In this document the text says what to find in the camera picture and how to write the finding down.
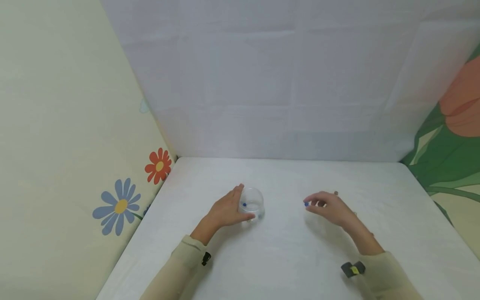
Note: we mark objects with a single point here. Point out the person's right hand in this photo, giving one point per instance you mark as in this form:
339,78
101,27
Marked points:
333,209

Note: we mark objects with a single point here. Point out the person's left hand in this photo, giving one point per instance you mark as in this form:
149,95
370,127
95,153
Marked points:
224,211

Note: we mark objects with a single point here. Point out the person's right index finger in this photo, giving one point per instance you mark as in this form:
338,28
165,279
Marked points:
314,196

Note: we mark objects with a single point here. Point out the person's left thumb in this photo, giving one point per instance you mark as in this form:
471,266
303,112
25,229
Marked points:
245,216

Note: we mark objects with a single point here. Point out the person's left index finger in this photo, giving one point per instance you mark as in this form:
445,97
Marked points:
237,191

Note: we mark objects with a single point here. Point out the person's right thumb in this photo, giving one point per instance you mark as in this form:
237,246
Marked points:
313,208

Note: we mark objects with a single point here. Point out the clear glass cup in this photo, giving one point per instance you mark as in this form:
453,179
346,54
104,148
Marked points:
254,203

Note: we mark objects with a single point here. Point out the person's left forearm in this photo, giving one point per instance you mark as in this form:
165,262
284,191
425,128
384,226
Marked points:
180,266

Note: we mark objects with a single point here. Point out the person's right forearm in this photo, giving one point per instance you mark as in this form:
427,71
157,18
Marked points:
378,266

